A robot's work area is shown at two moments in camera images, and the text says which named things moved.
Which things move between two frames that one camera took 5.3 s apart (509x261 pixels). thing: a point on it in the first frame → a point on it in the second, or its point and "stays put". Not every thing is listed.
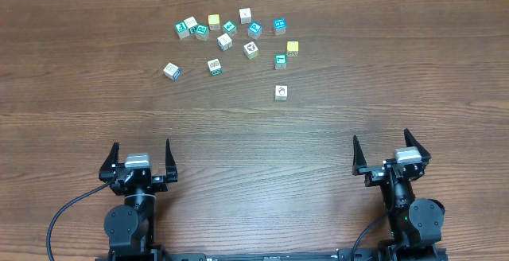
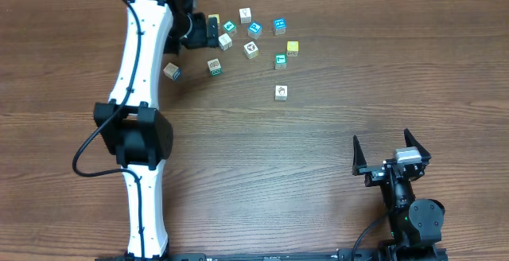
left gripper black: (161, 181) → (200, 37)
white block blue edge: (172, 71) stays put
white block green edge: (215, 67) stays put
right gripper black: (375, 173) stays put
